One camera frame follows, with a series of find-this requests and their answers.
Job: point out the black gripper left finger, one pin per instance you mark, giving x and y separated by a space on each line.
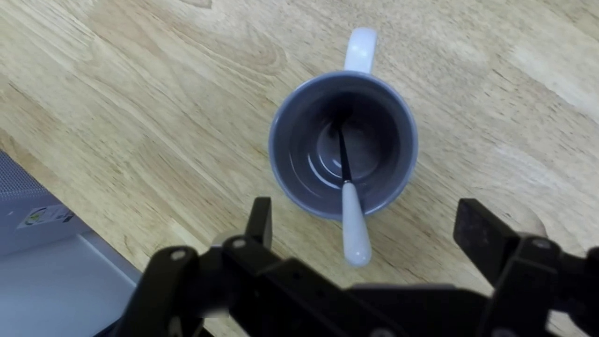
206 274

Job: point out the white box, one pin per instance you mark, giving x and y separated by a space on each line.
43 268

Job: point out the white ceramic mug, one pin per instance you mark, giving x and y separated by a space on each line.
365 86

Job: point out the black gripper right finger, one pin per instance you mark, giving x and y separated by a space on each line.
498 249

